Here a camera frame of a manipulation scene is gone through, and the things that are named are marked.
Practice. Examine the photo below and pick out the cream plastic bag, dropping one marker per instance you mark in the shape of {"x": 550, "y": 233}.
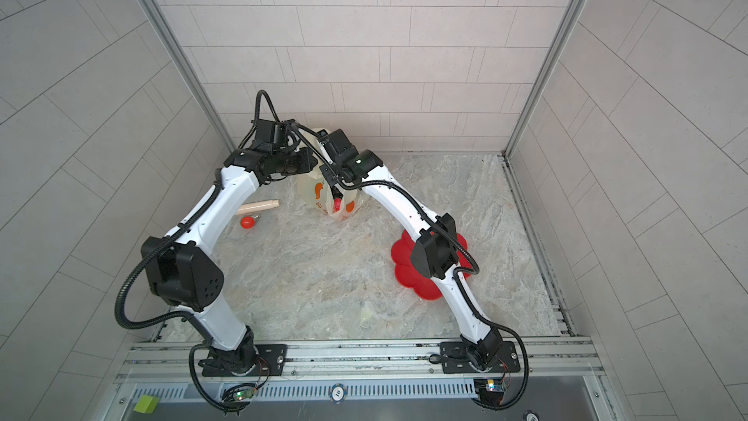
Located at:
{"x": 352, "y": 200}

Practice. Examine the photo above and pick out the small red ball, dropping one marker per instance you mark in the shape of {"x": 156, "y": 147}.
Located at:
{"x": 248, "y": 222}

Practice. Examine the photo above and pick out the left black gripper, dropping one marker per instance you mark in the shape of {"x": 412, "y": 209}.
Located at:
{"x": 305, "y": 153}

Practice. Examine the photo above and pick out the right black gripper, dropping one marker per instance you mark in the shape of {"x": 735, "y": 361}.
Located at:
{"x": 331, "y": 167}

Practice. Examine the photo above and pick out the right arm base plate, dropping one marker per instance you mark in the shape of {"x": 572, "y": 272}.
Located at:
{"x": 454, "y": 359}

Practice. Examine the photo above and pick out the wooden rolling pin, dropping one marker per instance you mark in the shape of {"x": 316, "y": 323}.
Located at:
{"x": 255, "y": 207}

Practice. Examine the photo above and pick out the aluminium mounting rail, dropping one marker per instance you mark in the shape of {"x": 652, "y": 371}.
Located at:
{"x": 339, "y": 360}

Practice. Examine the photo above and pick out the red flower-shaped bowl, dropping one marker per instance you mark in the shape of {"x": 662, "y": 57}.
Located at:
{"x": 406, "y": 273}

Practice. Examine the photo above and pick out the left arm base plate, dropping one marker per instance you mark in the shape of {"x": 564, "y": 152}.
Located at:
{"x": 256, "y": 361}

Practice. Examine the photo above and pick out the green block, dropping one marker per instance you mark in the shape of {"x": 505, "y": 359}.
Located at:
{"x": 146, "y": 404}

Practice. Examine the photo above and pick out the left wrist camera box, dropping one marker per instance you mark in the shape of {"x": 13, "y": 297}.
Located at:
{"x": 271, "y": 132}

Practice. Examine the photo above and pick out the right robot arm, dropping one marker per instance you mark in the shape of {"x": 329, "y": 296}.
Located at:
{"x": 437, "y": 254}

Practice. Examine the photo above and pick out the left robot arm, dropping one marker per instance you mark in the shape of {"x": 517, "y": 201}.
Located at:
{"x": 180, "y": 269}

